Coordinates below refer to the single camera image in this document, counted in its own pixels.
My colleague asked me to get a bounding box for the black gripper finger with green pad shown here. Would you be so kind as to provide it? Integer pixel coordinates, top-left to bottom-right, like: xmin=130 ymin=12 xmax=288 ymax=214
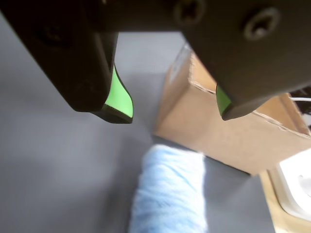
xmin=0 ymin=0 xmax=134 ymax=125
xmin=174 ymin=0 xmax=311 ymax=121

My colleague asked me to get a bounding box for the brown cardboard box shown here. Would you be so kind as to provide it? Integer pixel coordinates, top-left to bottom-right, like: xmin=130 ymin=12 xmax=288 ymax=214
xmin=153 ymin=45 xmax=311 ymax=176

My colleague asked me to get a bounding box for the dark grey textured mat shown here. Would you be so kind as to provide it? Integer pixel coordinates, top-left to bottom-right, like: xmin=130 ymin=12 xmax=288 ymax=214
xmin=0 ymin=12 xmax=276 ymax=233

